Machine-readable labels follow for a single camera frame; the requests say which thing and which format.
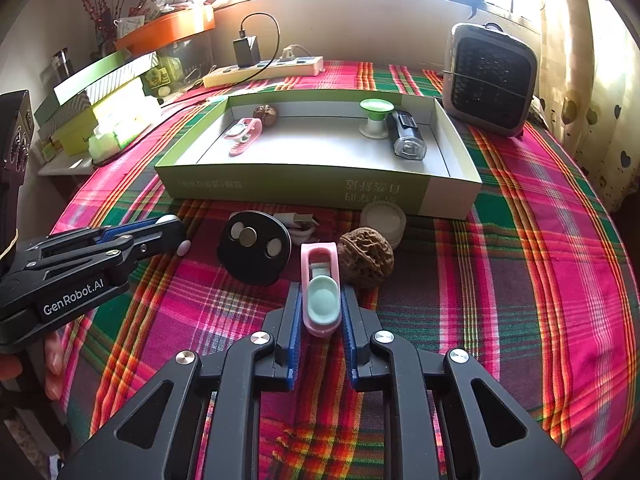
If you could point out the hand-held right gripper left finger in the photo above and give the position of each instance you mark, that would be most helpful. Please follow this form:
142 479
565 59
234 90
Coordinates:
295 330

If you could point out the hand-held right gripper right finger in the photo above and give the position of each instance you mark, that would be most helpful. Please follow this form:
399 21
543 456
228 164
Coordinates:
350 330

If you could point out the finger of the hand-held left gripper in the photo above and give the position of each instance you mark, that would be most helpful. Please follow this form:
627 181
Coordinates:
160 240
125 231

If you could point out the pink clip with mint pad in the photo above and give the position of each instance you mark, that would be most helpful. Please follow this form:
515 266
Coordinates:
322 302
252 125

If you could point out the large brown walnut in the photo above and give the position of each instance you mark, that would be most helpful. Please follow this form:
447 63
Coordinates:
365 257

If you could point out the small clear round jar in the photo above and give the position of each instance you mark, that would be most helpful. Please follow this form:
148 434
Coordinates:
382 217

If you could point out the green and white cardboard box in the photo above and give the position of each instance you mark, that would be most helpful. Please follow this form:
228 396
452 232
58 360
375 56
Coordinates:
280 187

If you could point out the small brown walnut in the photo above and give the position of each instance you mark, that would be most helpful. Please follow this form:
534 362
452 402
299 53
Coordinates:
265 114

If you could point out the black flashlight with clear end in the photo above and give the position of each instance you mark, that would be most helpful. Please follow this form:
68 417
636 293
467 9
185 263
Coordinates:
402 127

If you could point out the green and white mushroom knob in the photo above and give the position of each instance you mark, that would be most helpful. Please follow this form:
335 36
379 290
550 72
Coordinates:
376 105

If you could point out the person's left hand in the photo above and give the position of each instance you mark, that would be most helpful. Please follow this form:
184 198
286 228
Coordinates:
54 360

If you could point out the black disc with white circles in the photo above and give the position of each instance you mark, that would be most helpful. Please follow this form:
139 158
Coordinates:
255 265

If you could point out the green and white tissue pack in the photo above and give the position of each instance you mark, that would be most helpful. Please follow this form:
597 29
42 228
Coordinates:
105 145

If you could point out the white shelf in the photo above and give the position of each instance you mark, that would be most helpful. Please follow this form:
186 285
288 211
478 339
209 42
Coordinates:
60 166

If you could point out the olive green box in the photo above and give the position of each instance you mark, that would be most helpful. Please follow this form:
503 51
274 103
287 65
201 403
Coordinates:
75 137

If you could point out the yellow-green box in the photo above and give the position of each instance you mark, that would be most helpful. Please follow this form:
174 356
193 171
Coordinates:
125 105

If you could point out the grey striped box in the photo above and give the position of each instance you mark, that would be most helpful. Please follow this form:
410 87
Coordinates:
70 107

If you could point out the black box with circle print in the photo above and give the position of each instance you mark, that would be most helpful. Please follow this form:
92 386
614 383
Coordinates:
17 130

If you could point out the flat green box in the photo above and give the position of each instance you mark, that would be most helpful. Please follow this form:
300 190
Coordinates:
95 72

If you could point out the small green packet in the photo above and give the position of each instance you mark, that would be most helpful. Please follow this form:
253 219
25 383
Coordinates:
165 72

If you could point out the dark jar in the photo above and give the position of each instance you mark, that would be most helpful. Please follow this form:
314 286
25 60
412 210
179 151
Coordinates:
60 62

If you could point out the glass tank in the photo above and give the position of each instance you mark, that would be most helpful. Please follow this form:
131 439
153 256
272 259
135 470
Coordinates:
190 55

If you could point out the white mug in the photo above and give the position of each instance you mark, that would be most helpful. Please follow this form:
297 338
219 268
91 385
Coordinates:
129 27

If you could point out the orange tray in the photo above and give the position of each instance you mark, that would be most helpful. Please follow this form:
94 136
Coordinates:
165 30

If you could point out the black charger adapter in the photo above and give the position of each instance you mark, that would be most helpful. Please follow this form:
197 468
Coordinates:
246 52

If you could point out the red berry branches in vase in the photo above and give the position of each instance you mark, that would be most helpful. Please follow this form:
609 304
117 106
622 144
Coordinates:
102 25

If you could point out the white power strip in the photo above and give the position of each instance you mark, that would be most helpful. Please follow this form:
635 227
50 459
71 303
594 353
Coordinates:
300 65

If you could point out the white plug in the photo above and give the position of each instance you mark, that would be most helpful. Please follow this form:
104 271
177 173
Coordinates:
289 55

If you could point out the grey portable fan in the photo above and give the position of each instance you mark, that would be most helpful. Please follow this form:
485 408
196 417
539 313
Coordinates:
492 77

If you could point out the heart print curtain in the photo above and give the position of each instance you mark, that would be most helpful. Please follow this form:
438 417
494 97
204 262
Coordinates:
590 110

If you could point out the black window hook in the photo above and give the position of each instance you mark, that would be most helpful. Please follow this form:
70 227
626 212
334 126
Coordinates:
477 0

